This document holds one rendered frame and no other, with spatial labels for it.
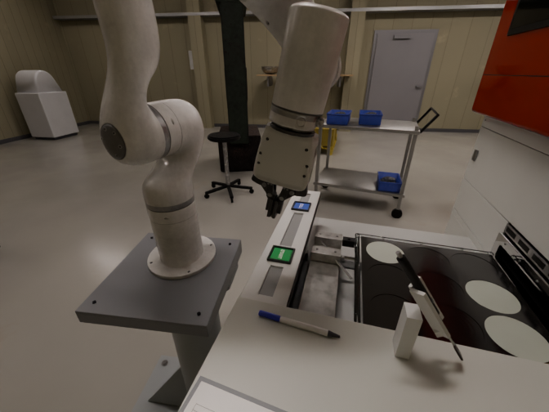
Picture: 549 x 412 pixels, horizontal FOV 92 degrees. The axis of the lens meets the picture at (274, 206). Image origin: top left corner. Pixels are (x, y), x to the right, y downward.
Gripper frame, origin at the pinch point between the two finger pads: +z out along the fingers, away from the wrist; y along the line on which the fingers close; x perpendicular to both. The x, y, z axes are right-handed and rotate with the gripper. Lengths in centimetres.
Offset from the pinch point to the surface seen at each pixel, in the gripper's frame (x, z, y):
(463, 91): -723, -36, -259
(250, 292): 8.0, 15.8, -0.5
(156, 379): -14, 121, 39
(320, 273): -10.6, 21.1, -14.2
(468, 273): -18, 12, -49
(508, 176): -43, -8, -58
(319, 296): -2.6, 20.9, -14.9
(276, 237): -12.1, 15.8, -0.5
